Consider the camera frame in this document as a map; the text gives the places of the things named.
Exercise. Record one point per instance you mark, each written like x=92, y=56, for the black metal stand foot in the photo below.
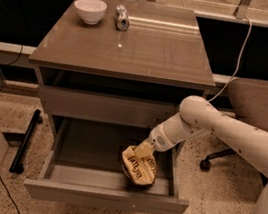
x=23, y=140

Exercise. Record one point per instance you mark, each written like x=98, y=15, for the brown yellow chip bag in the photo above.
x=141, y=171

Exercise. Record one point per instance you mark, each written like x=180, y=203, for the crushed silver soda can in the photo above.
x=121, y=18

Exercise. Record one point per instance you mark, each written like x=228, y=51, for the closed grey top drawer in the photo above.
x=104, y=108

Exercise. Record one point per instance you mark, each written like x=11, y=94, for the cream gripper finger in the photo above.
x=144, y=149

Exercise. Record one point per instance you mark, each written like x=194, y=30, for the white ceramic bowl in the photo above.
x=90, y=11

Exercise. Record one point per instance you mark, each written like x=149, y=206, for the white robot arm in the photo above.
x=195, y=116

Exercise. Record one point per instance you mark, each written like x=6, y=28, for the grey office chair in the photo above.
x=249, y=100

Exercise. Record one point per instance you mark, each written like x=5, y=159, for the open grey middle drawer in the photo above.
x=84, y=167

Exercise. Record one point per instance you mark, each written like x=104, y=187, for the grey drawer cabinet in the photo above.
x=161, y=57

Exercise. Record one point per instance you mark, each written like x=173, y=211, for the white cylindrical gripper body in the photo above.
x=158, y=138

